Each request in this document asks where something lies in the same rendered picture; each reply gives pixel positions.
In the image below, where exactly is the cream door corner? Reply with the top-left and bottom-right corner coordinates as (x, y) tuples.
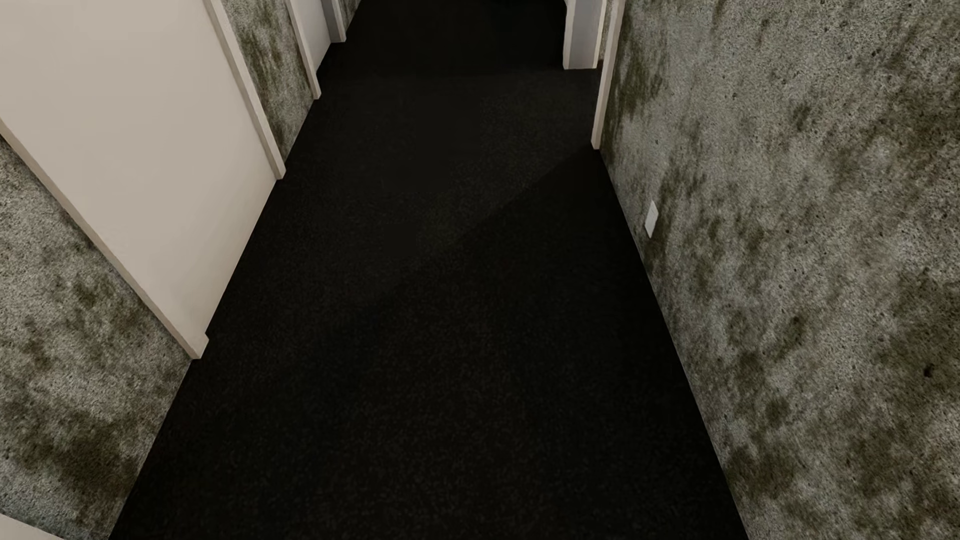
(0, 513), (61, 540)

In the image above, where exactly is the cream open door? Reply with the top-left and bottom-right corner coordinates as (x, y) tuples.
(562, 0), (608, 71)

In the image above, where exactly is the narrow cream door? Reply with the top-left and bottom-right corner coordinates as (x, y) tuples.
(285, 0), (348, 100)

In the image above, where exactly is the wide cream door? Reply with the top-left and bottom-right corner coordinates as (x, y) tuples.
(0, 0), (287, 360)

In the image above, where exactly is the cream door frame post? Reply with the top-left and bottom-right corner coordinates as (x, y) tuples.
(591, 0), (627, 150)

